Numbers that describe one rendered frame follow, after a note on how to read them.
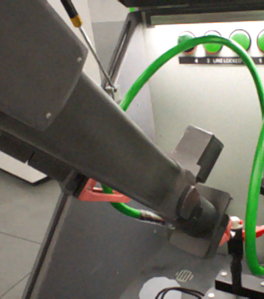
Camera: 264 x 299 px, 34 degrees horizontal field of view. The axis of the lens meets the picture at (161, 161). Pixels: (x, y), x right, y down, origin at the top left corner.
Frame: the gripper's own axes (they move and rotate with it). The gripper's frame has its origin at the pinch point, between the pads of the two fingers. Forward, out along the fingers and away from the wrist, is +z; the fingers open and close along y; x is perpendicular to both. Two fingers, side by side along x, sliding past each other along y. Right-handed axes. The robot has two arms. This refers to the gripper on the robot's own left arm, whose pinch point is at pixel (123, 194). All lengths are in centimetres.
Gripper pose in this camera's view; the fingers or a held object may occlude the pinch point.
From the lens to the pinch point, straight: 65.8
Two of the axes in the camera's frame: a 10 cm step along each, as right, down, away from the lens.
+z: 8.1, 4.8, 3.3
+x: -5.0, 8.7, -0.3
